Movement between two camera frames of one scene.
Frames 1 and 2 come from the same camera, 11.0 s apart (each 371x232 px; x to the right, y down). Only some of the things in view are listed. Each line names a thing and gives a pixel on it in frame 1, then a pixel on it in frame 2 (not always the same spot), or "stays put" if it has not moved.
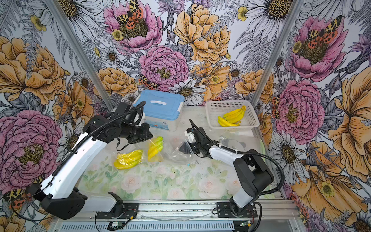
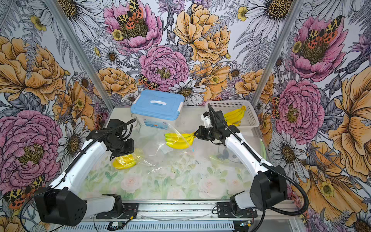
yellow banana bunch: (232, 118) stays put
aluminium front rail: (276, 215) stays put
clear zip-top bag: (156, 150) -> (175, 143)
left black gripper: (145, 134) -> (129, 150)
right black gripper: (187, 148) -> (201, 135)
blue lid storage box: (162, 109) stays put
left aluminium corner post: (81, 52) stays put
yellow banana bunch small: (156, 147) -> (179, 141)
